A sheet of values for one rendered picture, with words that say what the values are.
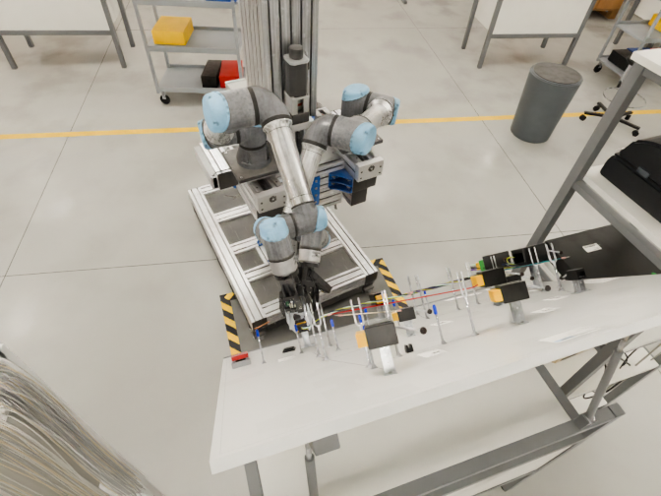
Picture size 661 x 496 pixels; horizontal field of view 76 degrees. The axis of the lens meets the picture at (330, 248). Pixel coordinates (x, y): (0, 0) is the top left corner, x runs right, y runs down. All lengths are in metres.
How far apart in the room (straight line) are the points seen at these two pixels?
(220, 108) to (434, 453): 1.29
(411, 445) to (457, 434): 0.17
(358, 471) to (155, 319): 1.74
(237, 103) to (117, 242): 2.21
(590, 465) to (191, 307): 2.40
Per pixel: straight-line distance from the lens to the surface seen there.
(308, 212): 1.27
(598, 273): 1.85
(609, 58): 6.50
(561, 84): 4.40
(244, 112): 1.34
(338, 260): 2.74
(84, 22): 5.55
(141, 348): 2.78
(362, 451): 1.57
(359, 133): 1.53
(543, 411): 1.81
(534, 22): 6.00
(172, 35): 4.53
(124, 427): 2.60
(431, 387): 0.68
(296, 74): 1.86
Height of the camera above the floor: 2.29
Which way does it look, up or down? 48 degrees down
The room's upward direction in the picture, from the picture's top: 4 degrees clockwise
